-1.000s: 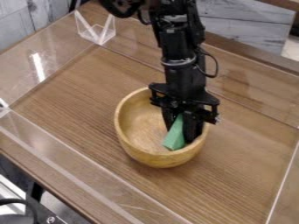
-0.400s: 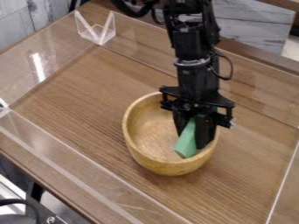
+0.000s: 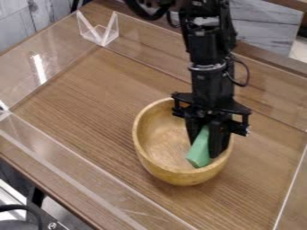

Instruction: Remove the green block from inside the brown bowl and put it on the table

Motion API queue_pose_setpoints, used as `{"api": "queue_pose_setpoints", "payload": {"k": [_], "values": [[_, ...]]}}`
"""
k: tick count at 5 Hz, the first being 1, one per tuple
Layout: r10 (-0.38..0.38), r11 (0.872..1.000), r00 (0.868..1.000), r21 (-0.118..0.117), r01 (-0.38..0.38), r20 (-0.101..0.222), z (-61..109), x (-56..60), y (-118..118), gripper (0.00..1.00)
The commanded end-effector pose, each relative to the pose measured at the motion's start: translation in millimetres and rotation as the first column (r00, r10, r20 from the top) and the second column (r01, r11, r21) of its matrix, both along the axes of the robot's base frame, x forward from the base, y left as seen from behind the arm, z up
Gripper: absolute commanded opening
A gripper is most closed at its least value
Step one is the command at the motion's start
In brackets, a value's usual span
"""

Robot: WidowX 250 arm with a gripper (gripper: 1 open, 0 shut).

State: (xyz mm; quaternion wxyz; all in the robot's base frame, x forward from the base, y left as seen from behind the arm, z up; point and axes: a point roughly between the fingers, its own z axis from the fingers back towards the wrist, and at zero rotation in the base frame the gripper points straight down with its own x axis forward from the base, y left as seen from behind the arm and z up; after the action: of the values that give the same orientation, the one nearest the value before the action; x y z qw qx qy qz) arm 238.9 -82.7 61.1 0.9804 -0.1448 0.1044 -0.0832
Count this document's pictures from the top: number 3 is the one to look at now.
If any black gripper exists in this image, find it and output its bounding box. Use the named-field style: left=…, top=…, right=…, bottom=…
left=171, top=66, right=254, bottom=159

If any clear acrylic corner bracket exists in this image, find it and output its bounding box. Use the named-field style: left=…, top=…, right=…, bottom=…
left=76, top=11, right=119, bottom=47

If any brown wooden bowl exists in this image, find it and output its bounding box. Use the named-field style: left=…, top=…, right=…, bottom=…
left=132, top=98, right=234, bottom=186

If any green rectangular block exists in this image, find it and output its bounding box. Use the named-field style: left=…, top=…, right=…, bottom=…
left=186, top=126, right=211, bottom=168

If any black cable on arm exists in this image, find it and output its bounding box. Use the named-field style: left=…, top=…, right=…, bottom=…
left=223, top=55, right=251, bottom=88

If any black floor cable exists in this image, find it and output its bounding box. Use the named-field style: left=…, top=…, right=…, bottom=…
left=0, top=204, right=43, bottom=230

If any black table leg bracket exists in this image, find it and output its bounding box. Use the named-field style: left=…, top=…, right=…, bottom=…
left=27, top=187, right=70, bottom=230

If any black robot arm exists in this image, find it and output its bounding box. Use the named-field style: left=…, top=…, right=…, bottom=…
left=124, top=0, right=253, bottom=158

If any clear acrylic tray wall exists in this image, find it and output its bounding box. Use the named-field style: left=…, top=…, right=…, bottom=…
left=0, top=4, right=307, bottom=230

